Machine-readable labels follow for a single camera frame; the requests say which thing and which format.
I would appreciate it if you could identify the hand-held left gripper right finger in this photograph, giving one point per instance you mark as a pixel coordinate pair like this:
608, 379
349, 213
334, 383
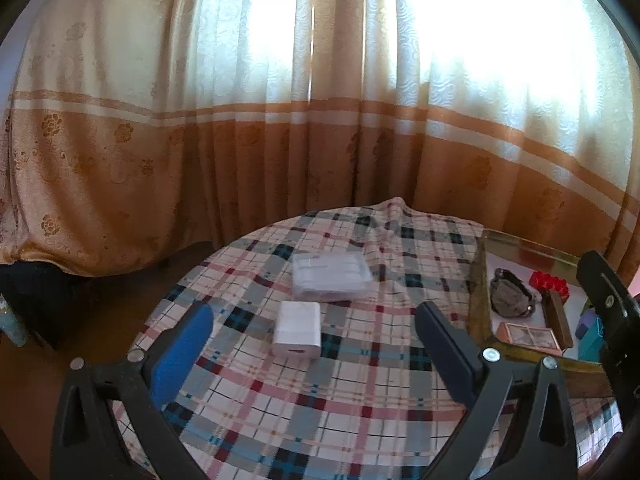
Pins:
450, 355

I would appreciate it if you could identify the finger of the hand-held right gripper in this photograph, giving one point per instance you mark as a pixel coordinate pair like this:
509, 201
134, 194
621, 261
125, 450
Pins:
607, 295

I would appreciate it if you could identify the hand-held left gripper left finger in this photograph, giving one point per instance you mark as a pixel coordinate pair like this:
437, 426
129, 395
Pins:
180, 355

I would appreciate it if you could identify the purple toy block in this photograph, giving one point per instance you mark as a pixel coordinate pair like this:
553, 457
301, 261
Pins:
586, 325

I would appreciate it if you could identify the teal toy block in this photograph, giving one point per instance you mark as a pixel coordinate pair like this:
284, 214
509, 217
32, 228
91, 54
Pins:
592, 345

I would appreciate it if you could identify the gold-rimmed white tray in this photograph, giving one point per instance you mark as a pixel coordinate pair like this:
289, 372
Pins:
476, 300

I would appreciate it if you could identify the grey pouch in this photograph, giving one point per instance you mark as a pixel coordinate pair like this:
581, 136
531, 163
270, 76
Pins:
512, 295

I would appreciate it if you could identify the brown rectangular box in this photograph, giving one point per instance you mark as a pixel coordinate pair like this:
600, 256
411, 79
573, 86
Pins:
557, 317

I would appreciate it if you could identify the red toy block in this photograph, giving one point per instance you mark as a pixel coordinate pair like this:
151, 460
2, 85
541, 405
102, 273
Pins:
547, 282

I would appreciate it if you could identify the plaid tablecloth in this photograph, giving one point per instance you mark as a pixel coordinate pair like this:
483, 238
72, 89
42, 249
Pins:
350, 410

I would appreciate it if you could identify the white charger adapter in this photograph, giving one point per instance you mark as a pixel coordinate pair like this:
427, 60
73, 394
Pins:
297, 327

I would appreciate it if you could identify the clear plastic box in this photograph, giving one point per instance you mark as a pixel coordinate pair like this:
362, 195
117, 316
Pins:
330, 275

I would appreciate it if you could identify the light blue bottle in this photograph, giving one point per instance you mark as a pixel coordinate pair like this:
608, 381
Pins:
12, 330

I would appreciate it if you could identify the cream and orange curtain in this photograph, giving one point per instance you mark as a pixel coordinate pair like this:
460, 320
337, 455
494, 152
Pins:
300, 135

